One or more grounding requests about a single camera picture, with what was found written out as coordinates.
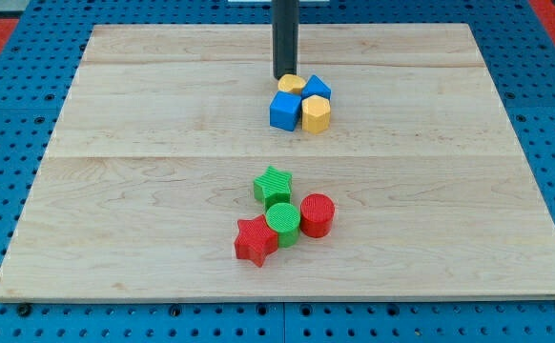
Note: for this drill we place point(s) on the green star block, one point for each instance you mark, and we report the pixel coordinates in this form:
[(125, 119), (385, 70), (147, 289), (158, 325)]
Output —
[(273, 187)]

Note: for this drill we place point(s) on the red star block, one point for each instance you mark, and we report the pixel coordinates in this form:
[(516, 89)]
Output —
[(255, 240)]

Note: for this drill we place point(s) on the green cylinder block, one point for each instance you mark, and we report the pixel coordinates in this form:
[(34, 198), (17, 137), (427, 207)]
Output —
[(284, 220)]

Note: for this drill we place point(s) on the red cylinder block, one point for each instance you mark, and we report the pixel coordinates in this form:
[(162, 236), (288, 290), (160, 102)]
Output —
[(317, 212)]

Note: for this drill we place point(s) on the blue cube block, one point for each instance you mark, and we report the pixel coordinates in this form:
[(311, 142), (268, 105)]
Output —
[(284, 111)]

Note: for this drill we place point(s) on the yellow hexagon block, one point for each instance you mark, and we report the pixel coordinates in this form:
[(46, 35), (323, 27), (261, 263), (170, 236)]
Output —
[(316, 112)]

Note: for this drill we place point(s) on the yellow heart block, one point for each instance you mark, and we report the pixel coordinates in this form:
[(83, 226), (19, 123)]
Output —
[(291, 83)]

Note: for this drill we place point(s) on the blue triangle block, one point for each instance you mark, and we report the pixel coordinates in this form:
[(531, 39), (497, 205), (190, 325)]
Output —
[(315, 86)]

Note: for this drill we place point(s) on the light wooden board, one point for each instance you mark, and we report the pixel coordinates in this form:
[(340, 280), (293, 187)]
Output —
[(165, 127)]

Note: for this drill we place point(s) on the black cylindrical pointer rod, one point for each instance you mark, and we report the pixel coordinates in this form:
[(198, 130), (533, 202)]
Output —
[(285, 20)]

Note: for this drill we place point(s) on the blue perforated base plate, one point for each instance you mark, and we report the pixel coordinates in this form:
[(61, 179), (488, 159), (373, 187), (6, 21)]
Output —
[(36, 70)]

